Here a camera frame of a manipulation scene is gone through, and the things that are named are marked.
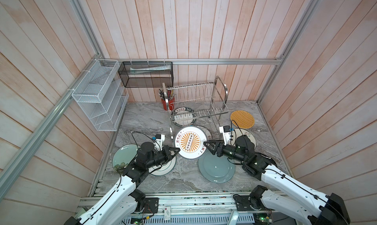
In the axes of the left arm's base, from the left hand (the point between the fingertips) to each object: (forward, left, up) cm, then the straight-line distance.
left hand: (180, 153), depth 73 cm
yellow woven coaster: (+35, -45, -18) cm, 60 cm away
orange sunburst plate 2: (+8, -9, +3) cm, 13 cm away
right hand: (+4, -13, +3) cm, 14 cm away
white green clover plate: (-2, +9, -17) cm, 20 cm away
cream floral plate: (+25, -41, -19) cm, 51 cm away
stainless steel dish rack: (+29, -9, +8) cm, 32 cm away
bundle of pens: (+49, +9, -4) cm, 50 cm away
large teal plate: (-3, -20, -16) cm, 26 cm away
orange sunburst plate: (+7, -5, +1) cm, 9 cm away
